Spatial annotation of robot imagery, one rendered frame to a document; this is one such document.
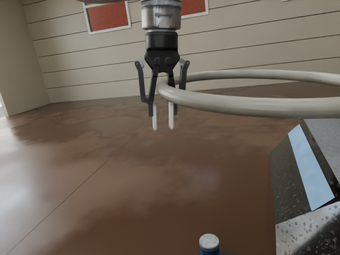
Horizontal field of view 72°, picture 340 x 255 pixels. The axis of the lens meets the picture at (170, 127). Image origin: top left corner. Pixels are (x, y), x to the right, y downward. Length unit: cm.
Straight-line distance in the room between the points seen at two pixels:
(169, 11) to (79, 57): 737
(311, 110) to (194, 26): 623
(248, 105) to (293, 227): 20
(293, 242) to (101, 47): 724
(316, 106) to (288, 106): 4
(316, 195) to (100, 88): 739
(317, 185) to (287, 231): 9
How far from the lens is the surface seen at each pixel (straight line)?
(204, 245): 133
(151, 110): 59
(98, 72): 757
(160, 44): 54
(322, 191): 44
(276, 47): 656
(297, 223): 44
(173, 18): 54
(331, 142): 57
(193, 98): 41
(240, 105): 37
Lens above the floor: 108
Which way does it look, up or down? 18 degrees down
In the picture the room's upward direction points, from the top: 8 degrees counter-clockwise
